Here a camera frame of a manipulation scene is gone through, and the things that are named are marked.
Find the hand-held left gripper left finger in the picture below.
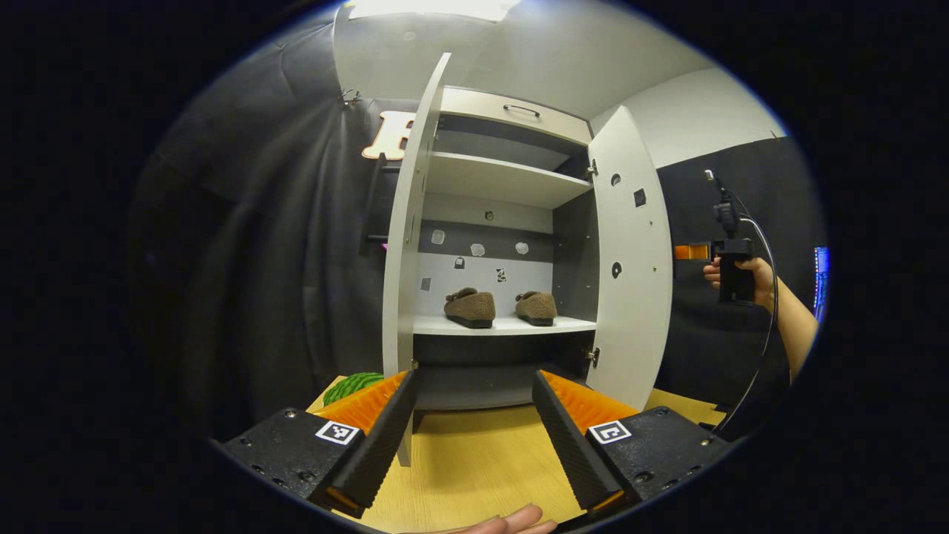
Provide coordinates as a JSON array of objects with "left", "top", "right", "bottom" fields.
[{"left": 211, "top": 369, "right": 418, "bottom": 520}]

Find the blue lit screen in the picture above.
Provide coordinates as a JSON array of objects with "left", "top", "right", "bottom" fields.
[{"left": 813, "top": 246, "right": 830, "bottom": 321}]

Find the white shoe cabinet door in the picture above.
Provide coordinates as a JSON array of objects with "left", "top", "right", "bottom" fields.
[
  {"left": 584, "top": 105, "right": 674, "bottom": 412},
  {"left": 381, "top": 52, "right": 453, "bottom": 468}
]

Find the white shoe cabinet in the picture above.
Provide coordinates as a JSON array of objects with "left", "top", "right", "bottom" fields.
[{"left": 411, "top": 85, "right": 601, "bottom": 412}]

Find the green striped watermelon toy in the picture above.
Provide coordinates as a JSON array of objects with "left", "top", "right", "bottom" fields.
[{"left": 323, "top": 372, "right": 386, "bottom": 407}]

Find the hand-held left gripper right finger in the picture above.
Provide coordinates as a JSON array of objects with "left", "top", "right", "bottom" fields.
[{"left": 532, "top": 369, "right": 731, "bottom": 520}]

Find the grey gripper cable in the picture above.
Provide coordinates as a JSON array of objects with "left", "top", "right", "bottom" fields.
[{"left": 712, "top": 189, "right": 781, "bottom": 435}]

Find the brown fuzzy shoe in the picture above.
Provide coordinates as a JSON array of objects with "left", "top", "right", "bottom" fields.
[
  {"left": 443, "top": 287, "right": 497, "bottom": 329},
  {"left": 515, "top": 291, "right": 558, "bottom": 327}
]

